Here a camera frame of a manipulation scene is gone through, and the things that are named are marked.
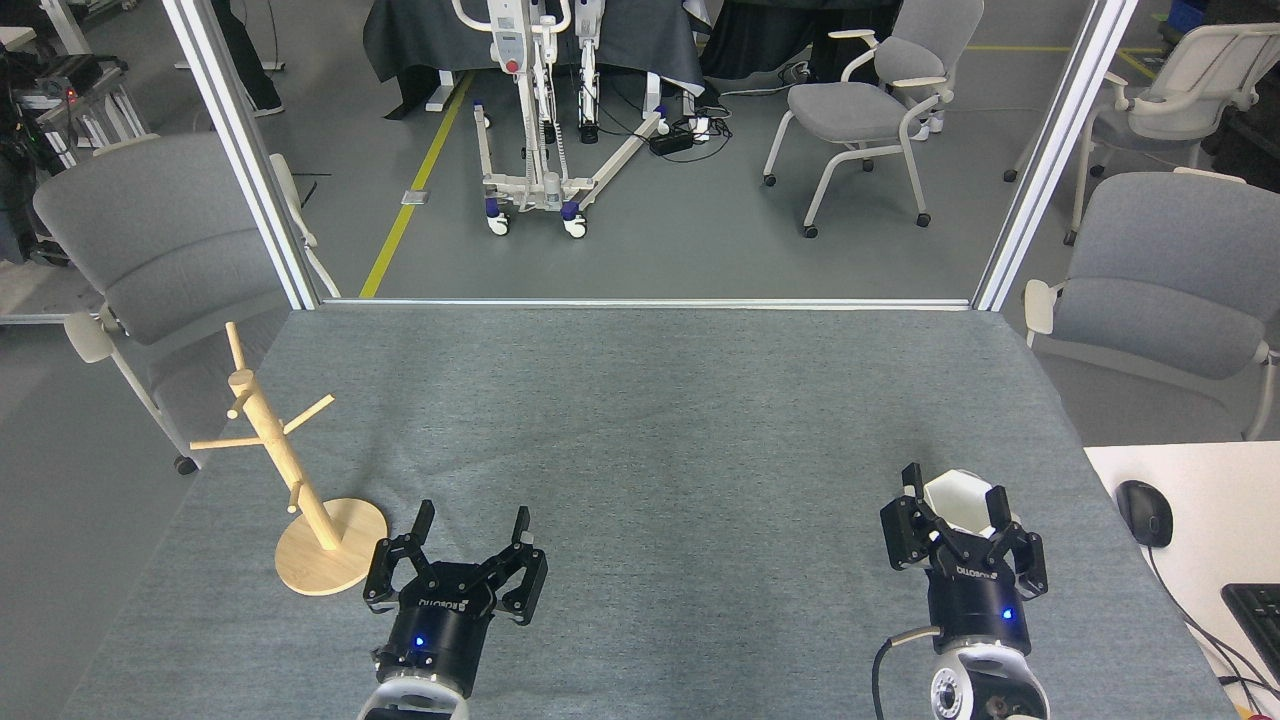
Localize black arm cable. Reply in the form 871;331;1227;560
872;627;941;720

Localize black keyboard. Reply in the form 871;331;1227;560
1221;583;1280;686

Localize white stand on wheels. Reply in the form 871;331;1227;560
452;0;671;239

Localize white desk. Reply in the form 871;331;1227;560
1085;441;1280;720

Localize white-backed grey chair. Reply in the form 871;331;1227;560
1004;22;1280;246

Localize black mouse cable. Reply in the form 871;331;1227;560
1145;545;1280;701

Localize black computer mouse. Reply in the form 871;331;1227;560
1116;480;1174;549

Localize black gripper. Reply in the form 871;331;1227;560
880;463;1049;656
363;500;548;698

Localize dark cloth-covered table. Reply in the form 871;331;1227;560
362;0;706;121

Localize white faceted cup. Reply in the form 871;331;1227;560
922;469;1021;541

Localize grey chair with white frame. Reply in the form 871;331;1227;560
33;133;341;476
1022;168;1280;441
762;0;986;239

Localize metal equipment rack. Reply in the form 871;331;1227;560
0;40;151;266

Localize silver table edge rail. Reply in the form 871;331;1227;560
322;297;973;311

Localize person's legs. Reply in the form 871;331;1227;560
208;0;286;117

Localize silver post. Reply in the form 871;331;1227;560
972;0;1141;313
162;0;323;311

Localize wooden cup rack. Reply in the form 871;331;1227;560
190;321;389;597

